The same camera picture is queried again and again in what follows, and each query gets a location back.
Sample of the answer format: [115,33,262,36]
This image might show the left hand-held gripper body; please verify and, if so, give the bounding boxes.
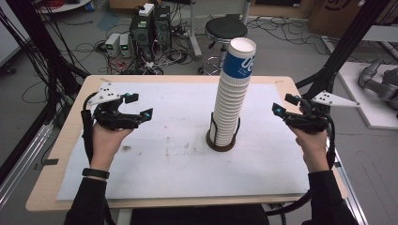
[87,82,141,130]

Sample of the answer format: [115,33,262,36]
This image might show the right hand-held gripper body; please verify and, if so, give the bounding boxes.
[283,90,360,135]

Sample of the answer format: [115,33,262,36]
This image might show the stack of paper cups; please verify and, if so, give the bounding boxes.
[209,37,257,147]

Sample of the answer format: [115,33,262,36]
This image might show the dark brown cup holder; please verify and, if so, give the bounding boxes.
[205,112,242,153]

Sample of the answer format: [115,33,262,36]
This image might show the person's left hand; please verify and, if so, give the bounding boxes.
[89,122,134,173]

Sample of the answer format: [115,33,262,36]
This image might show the person's right hand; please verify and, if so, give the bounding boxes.
[288,125,331,173]

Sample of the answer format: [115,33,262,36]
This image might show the white foam mat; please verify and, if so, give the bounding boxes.
[56,81,311,202]

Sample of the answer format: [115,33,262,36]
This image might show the grey power supply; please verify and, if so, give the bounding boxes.
[118,33,132,57]
[104,32,122,58]

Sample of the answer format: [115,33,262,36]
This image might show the black wristband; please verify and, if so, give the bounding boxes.
[82,167,111,180]

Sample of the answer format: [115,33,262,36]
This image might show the white platform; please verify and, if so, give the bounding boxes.
[337,61,398,131]

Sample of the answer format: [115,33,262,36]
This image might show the black computer tower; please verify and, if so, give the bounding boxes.
[152,5,173,52]
[129,12,155,63]

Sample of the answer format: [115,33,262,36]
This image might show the grey metal stand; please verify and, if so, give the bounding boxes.
[187,0,204,61]

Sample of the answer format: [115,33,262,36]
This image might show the white box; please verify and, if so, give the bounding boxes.
[138,3,156,18]

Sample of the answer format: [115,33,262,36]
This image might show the cardboard box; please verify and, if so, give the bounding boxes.
[307,0,398,39]

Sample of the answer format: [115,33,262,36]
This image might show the black round stool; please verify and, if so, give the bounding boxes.
[197,16,249,76]

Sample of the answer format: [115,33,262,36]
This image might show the light wooden table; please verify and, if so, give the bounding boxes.
[24,74,349,213]

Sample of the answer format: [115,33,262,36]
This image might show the white round table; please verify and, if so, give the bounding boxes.
[35,0,94,14]

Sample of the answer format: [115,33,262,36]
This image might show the black sleeved left gripper cable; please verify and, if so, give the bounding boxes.
[81,91,99,166]

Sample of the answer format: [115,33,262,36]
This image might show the black sleeved gripper cable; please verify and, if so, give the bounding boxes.
[266,114,338,218]
[81,91,99,166]

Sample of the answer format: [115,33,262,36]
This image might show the black sleeved right gripper cable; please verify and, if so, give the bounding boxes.
[266,114,338,218]

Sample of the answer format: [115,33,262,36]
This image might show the black floor cables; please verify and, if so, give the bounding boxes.
[246,16,327,55]

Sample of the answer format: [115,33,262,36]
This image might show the aluminium rail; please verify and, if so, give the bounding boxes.
[332,149,369,225]
[0,123,54,209]

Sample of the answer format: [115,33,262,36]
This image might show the black frame post with cables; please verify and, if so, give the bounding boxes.
[0,0,91,126]

